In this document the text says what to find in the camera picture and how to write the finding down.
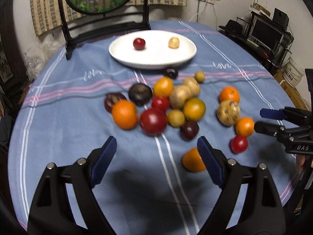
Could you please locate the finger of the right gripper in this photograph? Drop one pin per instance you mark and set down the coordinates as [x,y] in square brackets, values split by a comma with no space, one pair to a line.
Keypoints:
[268,128]
[272,114]

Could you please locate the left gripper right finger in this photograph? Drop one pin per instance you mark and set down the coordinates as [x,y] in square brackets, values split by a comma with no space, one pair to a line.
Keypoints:
[262,211]

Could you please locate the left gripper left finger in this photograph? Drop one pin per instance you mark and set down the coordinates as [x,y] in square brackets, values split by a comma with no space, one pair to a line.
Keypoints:
[50,211]

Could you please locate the green-orange citrus fruit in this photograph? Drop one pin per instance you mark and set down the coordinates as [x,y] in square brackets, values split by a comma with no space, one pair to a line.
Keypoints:
[194,109]

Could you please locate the small olive yellow fruit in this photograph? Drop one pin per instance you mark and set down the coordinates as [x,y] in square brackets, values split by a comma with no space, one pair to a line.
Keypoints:
[199,76]

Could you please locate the large orange tangerine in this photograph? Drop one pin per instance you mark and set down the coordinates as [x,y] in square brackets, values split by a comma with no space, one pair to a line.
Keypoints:
[124,114]

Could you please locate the yellow-orange citrus fruit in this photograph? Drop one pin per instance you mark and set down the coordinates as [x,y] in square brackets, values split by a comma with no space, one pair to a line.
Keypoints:
[163,87]

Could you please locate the person's right hand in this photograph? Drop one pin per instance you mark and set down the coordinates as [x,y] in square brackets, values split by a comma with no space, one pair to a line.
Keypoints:
[300,162]

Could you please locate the small orange tangerine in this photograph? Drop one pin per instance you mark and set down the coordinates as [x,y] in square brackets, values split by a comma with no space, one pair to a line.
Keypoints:
[245,127]

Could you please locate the red plum right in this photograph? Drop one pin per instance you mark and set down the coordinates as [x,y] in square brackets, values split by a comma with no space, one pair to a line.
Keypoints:
[239,144]

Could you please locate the white plastic bucket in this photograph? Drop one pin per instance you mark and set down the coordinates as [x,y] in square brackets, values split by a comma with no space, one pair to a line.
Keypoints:
[293,73]

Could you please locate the dark red plum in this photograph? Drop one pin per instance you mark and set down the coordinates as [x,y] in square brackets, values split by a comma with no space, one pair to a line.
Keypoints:
[189,130]

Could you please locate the computer monitor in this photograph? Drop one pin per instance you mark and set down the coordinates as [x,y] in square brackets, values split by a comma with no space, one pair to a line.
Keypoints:
[266,34]

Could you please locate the orange fruit near finger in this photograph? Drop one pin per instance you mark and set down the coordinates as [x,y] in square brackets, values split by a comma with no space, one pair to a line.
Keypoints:
[192,161]

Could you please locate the tan fruit behind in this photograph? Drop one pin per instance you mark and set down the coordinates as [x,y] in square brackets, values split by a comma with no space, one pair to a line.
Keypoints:
[193,85]

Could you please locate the black metal shelf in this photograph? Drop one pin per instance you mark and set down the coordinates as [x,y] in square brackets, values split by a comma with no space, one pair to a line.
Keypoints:
[238,31]

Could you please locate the black speaker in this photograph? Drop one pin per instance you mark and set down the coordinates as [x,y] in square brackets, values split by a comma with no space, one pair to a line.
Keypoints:
[280,18]

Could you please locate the blue striped tablecloth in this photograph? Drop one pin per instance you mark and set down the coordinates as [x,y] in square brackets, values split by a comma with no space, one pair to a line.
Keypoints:
[146,190]

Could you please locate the dark plum near plate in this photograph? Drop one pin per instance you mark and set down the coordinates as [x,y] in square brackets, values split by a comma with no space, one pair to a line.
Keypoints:
[171,73]

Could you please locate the small red plum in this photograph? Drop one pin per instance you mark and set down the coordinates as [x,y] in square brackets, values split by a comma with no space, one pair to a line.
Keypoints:
[161,103]

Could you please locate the large red plum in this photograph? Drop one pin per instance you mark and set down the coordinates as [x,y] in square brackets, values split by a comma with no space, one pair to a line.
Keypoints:
[153,121]

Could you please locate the pale yellow longan fruit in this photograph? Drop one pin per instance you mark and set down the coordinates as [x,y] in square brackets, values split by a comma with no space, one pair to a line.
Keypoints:
[174,43]

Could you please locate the dark purple mangosteen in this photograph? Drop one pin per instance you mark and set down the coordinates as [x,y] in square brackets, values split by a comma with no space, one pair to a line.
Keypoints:
[111,99]
[140,94]

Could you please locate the dark purple mangosteen left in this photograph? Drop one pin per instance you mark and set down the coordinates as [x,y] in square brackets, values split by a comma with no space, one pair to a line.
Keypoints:
[111,99]

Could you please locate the white oval plate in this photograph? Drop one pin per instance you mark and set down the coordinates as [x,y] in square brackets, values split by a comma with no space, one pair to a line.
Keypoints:
[156,55]

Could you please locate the round goldfish screen ornament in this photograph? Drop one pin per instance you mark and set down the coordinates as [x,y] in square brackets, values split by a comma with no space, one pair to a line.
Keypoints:
[72,42]

